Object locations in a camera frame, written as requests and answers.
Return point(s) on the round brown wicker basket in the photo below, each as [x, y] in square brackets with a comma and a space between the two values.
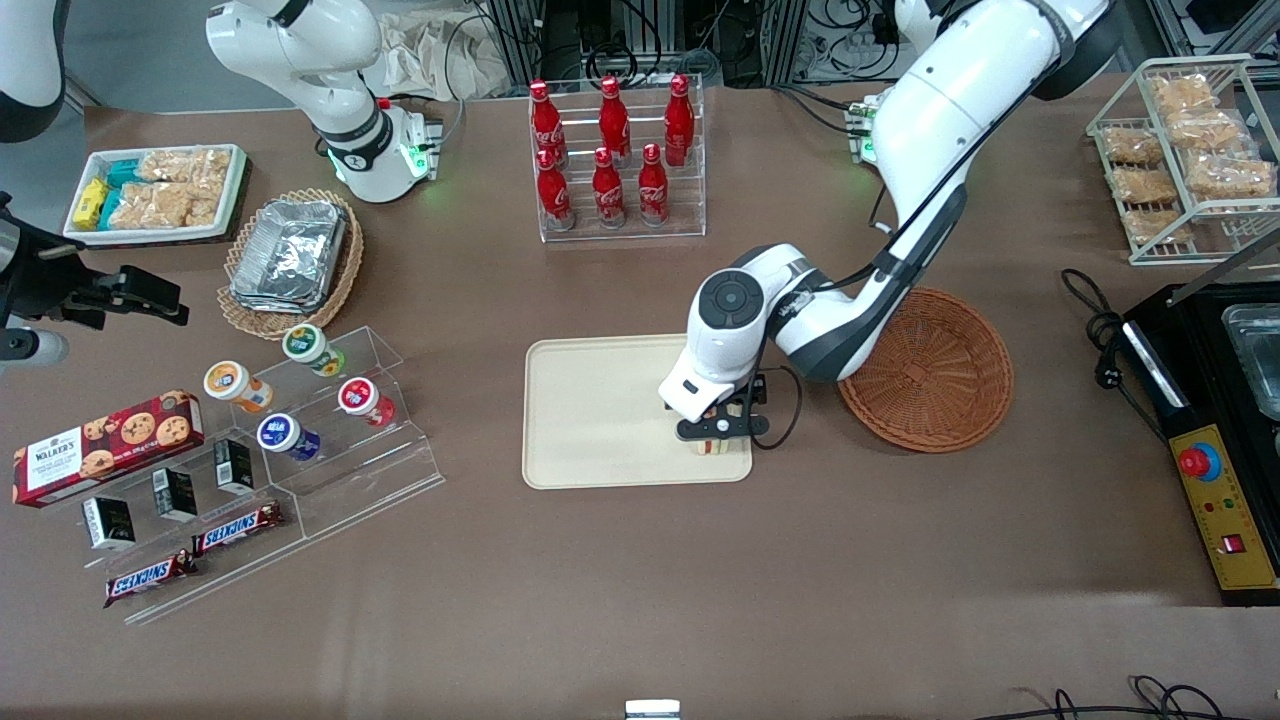
[940, 380]

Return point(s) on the red lid cup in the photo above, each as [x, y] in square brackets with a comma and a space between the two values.
[358, 396]

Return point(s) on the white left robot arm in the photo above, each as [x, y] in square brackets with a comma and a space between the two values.
[960, 100]

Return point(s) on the red cola bottle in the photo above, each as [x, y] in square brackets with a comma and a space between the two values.
[653, 190]
[545, 120]
[554, 195]
[679, 122]
[607, 192]
[613, 118]

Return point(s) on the light oval wicker basket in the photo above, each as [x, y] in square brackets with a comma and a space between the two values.
[345, 260]

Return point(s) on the small black white box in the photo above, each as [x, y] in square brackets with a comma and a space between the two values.
[175, 494]
[108, 523]
[234, 466]

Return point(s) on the blue lid cup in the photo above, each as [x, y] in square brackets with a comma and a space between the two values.
[280, 433]

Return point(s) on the triangle sandwich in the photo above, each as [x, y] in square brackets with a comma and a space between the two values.
[712, 445]

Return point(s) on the white metal bracket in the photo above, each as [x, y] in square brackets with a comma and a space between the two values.
[652, 710]

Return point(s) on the grey metal bar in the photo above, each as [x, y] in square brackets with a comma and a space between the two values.
[1220, 272]

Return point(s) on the stack of foil containers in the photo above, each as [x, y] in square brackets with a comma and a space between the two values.
[290, 255]

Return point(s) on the grey cylindrical gripper attachment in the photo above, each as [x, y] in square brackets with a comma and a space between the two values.
[35, 347]

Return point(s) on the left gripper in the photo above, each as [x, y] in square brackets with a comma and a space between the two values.
[757, 386]

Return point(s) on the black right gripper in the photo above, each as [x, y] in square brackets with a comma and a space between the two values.
[52, 285]

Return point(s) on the clear bag rice cracker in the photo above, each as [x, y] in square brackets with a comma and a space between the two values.
[185, 165]
[1230, 175]
[212, 203]
[150, 205]
[1132, 146]
[1183, 93]
[1143, 185]
[1205, 130]
[1158, 227]

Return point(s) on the steel pan in appliance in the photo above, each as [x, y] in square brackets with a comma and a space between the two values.
[1255, 350]

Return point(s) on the teal snack packet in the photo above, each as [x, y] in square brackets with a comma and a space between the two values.
[110, 208]
[122, 172]

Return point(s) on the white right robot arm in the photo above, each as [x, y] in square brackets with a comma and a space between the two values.
[330, 60]

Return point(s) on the black countertop cooking appliance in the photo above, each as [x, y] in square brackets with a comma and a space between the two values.
[1200, 340]

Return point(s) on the crumpled beige cloth bag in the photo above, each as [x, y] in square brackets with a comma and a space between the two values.
[440, 55]

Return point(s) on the cream plastic tray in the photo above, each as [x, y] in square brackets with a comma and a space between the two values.
[600, 420]

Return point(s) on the red Walkers cookie box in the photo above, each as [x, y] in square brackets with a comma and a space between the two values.
[100, 450]

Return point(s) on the green lid cup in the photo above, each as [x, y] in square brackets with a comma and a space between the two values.
[305, 345]

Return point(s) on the yellow snack packet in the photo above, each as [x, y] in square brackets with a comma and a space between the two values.
[90, 203]

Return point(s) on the orange lid cup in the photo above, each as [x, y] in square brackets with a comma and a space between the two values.
[228, 382]

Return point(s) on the clear acrylic bottle rack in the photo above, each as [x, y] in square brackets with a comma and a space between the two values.
[620, 232]

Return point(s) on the Snickers chocolate bar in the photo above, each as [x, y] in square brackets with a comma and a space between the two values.
[150, 578]
[238, 527]

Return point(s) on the white rectangular snack tray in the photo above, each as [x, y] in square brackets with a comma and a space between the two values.
[235, 190]

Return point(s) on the red emergency stop button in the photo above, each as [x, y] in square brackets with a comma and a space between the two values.
[1200, 462]

